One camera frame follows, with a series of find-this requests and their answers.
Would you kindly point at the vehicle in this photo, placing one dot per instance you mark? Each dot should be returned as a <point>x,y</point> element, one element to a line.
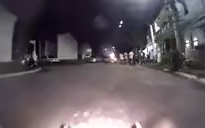
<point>91,60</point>

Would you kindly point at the white building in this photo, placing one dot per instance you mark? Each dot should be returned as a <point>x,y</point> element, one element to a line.
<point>1,36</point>
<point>67,46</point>

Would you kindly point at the group of people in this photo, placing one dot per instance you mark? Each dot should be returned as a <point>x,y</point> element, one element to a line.
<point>131,56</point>

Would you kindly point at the building with lit windows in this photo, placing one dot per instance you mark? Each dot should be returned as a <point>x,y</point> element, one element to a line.
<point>186,33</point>

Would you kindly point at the robot's own part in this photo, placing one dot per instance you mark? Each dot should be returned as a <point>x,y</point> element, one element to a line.
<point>136,125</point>
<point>64,126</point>

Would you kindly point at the grey asphalt road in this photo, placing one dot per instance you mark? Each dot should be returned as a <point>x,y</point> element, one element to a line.
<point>100,93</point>

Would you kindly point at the pale kerb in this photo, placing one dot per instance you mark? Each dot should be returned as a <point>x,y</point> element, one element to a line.
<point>13,73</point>
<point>190,76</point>

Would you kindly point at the white car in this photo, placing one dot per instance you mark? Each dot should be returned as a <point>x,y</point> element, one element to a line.
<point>51,59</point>

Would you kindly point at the pole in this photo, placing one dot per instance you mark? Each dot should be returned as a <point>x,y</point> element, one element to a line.
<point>175,26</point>

